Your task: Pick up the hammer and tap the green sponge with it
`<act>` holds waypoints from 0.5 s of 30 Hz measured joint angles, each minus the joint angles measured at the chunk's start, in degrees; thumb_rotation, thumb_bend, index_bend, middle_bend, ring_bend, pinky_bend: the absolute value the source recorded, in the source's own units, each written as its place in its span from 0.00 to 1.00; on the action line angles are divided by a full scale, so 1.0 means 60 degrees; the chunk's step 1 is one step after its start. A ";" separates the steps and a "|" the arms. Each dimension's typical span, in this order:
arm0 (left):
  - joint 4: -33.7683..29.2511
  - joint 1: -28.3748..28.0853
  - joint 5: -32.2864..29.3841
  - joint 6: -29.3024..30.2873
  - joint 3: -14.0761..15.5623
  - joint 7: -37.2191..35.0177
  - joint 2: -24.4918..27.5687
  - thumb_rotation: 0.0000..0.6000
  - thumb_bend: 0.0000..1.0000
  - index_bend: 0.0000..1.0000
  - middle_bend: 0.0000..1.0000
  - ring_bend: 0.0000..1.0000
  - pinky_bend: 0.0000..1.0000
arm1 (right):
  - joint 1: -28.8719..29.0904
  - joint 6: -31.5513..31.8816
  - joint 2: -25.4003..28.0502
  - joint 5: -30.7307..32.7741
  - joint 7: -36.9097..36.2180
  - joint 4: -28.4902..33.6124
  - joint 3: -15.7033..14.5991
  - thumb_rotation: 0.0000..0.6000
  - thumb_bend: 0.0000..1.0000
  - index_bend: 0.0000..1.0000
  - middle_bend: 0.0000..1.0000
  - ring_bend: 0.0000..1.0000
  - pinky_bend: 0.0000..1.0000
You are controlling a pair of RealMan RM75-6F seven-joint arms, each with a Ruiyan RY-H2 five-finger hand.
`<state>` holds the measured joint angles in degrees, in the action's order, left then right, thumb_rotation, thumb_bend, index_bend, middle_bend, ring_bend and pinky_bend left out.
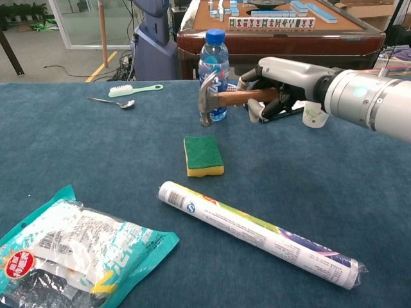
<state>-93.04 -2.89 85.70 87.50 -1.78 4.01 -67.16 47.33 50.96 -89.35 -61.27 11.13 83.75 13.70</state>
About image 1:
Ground purple blue machine base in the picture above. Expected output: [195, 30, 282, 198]
[130, 0, 179, 81]

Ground blue capped drink bottle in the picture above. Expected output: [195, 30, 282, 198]
[198, 28, 231, 123]

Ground stacked blue mahjong tiles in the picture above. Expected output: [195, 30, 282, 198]
[290, 0, 310, 17]

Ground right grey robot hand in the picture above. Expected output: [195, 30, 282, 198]
[237, 56, 337, 124]

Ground white box with tile print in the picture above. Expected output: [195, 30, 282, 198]
[265, 99, 306, 123]

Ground rolled plastic wrap tube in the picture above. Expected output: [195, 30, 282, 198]
[157, 180, 369, 291]

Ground purple cloth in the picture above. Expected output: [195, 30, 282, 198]
[393, 46, 411, 62]

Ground dark round dish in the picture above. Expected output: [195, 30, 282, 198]
[247, 0, 283, 10]

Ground wooden handled claw hammer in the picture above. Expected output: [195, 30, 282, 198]
[198, 69, 279, 128]

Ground white plastic basket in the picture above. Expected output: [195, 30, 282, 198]
[372, 47, 411, 77]

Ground wooden pole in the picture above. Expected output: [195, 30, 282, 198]
[98, 0, 109, 68]

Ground teal plastic food bag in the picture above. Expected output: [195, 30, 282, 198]
[0, 185, 180, 308]

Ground black floor cable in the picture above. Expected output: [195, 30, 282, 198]
[43, 65, 113, 79]

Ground straight blue mahjong tile row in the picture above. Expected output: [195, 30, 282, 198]
[250, 10, 298, 18]

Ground light green scrub brush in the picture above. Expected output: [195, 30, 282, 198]
[108, 83, 164, 98]

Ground white paper cup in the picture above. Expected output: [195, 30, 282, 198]
[302, 101, 330, 129]

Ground cardboard box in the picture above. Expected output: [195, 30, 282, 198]
[333, 0, 399, 31]

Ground tangled cable bundle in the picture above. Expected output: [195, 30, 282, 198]
[110, 49, 137, 81]

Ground dark slanted table leg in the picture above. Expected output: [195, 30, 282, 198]
[0, 27, 26, 77]

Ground scattered blue mahjong tiles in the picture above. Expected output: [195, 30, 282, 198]
[208, 0, 240, 22]

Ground long slanted blue tile row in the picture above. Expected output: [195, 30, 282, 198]
[306, 2, 338, 24]

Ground green potted plants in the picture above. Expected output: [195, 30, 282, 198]
[0, 2, 49, 25]

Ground metal spoon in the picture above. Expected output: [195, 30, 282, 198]
[86, 96, 136, 110]

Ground face-up mahjong tile row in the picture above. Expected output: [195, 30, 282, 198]
[228, 16, 316, 30]

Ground green and yellow sponge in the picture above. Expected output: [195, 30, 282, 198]
[183, 135, 225, 178]

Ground brown mahjong table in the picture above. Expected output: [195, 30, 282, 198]
[176, 0, 386, 80]

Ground white glass door frame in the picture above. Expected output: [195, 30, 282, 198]
[48, 0, 136, 51]

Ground green cloth on floor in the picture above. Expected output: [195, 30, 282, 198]
[30, 19, 60, 33]

